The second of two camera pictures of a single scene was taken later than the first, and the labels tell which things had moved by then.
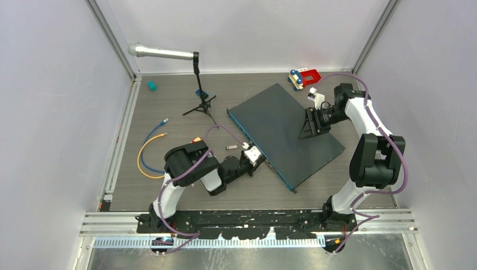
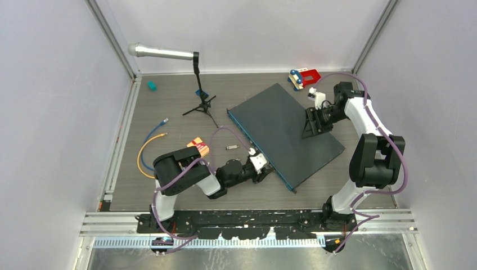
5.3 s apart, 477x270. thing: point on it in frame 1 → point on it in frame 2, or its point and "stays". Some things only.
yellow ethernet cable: x=138 y=154 stays
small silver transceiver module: x=232 y=147 stays
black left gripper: x=252 y=168 → x=259 y=177
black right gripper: x=310 y=129 stays
